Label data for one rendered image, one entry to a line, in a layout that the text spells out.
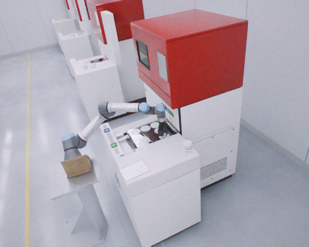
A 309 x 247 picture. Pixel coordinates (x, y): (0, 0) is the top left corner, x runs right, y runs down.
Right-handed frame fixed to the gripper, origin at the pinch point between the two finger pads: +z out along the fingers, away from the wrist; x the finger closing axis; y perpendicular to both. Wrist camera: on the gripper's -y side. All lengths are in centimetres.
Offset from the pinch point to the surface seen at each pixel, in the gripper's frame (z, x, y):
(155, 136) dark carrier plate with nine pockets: 1.4, 8.7, 5.1
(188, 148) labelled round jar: -11.5, -23.7, -25.7
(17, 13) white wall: -35, 547, 609
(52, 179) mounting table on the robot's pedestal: 9, 93, -43
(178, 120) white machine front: -18.3, -15.0, 3.0
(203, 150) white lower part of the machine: 28.2, -36.7, 16.4
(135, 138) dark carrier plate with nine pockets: 1.4, 27.4, 2.9
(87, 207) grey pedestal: 51, 74, -40
